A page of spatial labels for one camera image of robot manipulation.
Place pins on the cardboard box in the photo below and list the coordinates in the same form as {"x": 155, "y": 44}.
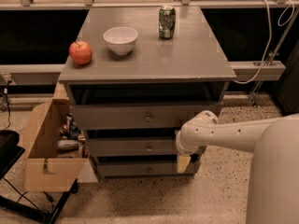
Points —
{"x": 44, "y": 170}

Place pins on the grey top drawer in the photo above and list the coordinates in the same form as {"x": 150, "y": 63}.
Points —
{"x": 138, "y": 116}

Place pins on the green soda can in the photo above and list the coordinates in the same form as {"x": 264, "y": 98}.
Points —
{"x": 167, "y": 21}

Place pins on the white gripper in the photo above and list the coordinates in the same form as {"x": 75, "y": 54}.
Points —
{"x": 181, "y": 144}

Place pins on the can in box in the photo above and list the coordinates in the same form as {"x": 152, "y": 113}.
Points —
{"x": 67, "y": 145}

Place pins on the white bowl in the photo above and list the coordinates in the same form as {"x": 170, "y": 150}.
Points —
{"x": 120, "y": 40}

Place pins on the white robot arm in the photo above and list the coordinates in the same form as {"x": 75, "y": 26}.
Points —
{"x": 273, "y": 196}

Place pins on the dark bottle in box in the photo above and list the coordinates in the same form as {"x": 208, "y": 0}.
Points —
{"x": 72, "y": 128}

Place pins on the red apple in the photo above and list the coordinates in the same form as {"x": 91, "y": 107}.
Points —
{"x": 80, "y": 52}

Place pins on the grey drawer cabinet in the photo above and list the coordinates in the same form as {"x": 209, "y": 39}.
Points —
{"x": 190, "y": 67}

